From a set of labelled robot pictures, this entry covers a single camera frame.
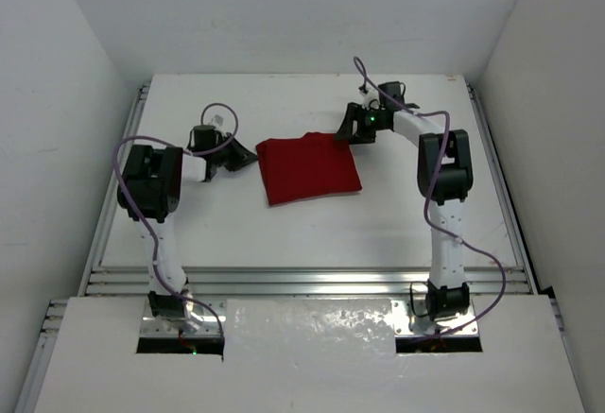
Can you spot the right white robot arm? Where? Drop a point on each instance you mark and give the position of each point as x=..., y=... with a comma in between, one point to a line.
x=444, y=178

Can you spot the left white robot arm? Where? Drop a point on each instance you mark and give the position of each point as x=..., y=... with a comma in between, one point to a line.
x=150, y=173

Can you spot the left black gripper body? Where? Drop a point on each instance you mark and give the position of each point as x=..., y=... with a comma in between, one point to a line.
x=229, y=154

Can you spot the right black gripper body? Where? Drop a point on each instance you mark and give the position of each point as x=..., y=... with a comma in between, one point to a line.
x=371, y=124

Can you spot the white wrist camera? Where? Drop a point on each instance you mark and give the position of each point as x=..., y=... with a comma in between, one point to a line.
x=368, y=98
x=217, y=121

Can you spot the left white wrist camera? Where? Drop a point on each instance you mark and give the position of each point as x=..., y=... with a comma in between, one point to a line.
x=217, y=121

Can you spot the red t-shirt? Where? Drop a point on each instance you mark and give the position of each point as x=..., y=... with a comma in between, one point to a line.
x=314, y=165

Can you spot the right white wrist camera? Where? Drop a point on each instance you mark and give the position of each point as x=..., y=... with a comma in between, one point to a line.
x=368, y=98

